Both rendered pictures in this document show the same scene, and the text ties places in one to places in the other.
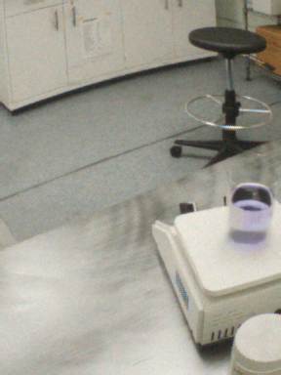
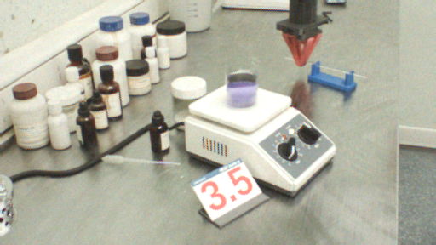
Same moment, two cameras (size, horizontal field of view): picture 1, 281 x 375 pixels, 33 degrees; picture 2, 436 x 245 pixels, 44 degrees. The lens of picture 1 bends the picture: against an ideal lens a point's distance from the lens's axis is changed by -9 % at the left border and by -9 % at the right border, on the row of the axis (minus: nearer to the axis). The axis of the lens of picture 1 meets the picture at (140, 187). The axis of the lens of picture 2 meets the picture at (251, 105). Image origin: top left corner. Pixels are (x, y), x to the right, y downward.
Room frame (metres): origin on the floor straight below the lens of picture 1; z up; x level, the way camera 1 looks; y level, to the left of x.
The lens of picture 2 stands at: (0.90, -0.61, 1.20)
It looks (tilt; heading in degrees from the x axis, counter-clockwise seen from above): 26 degrees down; 135
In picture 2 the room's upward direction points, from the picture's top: straight up
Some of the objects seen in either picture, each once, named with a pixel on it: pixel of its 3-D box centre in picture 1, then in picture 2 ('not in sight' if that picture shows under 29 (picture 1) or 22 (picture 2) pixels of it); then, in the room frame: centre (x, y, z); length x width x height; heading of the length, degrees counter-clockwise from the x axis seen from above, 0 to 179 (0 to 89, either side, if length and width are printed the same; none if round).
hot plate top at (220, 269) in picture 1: (245, 242); (240, 105); (0.36, -0.10, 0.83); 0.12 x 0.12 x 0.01; 10
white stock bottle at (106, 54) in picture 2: not in sight; (110, 76); (0.06, -0.15, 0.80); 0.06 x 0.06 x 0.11
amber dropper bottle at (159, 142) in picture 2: not in sight; (158, 129); (0.26, -0.19, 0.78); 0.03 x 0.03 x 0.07
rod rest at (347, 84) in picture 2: not in sight; (331, 75); (0.30, 0.22, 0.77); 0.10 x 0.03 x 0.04; 6
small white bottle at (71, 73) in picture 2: not in sight; (75, 91); (0.05, -0.22, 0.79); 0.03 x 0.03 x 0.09
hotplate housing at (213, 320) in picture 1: (233, 259); (254, 133); (0.39, -0.09, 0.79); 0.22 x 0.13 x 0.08; 10
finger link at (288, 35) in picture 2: not in sight; (303, 43); (0.22, 0.22, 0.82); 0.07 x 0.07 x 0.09; 6
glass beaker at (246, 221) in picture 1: (252, 201); (242, 82); (0.37, -0.10, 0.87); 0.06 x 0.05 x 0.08; 157
